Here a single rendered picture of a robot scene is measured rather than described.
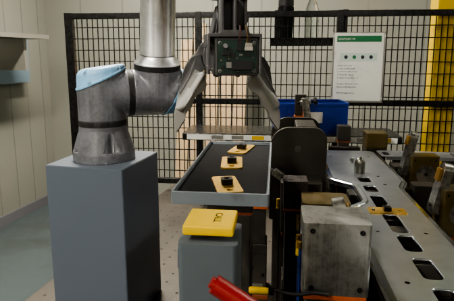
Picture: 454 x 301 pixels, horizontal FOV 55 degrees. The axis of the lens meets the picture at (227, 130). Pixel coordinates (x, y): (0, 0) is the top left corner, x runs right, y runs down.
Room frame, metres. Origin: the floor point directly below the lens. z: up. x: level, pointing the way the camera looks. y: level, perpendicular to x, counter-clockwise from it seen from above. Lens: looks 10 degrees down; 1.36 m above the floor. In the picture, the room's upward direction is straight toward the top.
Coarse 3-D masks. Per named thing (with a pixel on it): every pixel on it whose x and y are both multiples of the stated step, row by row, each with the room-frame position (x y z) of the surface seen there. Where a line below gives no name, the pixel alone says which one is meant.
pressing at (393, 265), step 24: (336, 168) 1.34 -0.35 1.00; (384, 168) 1.34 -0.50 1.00; (360, 192) 1.08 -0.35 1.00; (384, 192) 1.09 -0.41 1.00; (408, 216) 0.92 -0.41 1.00; (384, 240) 0.79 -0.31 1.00; (432, 240) 0.79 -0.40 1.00; (384, 264) 0.70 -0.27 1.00; (408, 264) 0.70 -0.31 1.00; (432, 264) 0.70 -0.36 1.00; (384, 288) 0.61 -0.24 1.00; (408, 288) 0.62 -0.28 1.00; (432, 288) 0.62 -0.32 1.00
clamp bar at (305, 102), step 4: (304, 100) 1.42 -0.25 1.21; (308, 100) 1.42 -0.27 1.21; (312, 100) 1.43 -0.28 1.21; (316, 100) 1.42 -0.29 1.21; (300, 104) 1.43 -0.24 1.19; (304, 104) 1.42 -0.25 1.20; (308, 104) 1.42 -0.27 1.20; (316, 104) 1.42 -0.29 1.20; (304, 108) 1.42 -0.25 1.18; (308, 108) 1.42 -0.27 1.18; (304, 112) 1.42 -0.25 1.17; (308, 112) 1.42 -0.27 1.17; (304, 116) 1.42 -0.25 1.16; (308, 116) 1.42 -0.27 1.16
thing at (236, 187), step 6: (216, 180) 0.65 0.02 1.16; (222, 180) 0.63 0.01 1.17; (228, 180) 0.63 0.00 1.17; (234, 180) 0.65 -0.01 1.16; (216, 186) 0.62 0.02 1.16; (222, 186) 0.62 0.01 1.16; (228, 186) 0.62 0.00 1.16; (234, 186) 0.62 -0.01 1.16; (240, 186) 0.62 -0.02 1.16; (234, 192) 0.59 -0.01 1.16; (240, 192) 0.59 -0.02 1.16
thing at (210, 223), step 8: (192, 216) 0.51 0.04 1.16; (200, 216) 0.51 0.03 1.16; (208, 216) 0.51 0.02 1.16; (216, 216) 0.51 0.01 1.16; (224, 216) 0.51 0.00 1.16; (232, 216) 0.51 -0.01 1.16; (184, 224) 0.48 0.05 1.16; (192, 224) 0.48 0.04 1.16; (200, 224) 0.48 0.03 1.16; (208, 224) 0.48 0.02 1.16; (216, 224) 0.48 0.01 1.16; (224, 224) 0.48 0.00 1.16; (232, 224) 0.48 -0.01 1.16; (184, 232) 0.48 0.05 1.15; (192, 232) 0.48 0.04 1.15; (200, 232) 0.47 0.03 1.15; (208, 232) 0.47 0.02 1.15; (216, 232) 0.47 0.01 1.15; (224, 232) 0.47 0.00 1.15; (232, 232) 0.47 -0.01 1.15
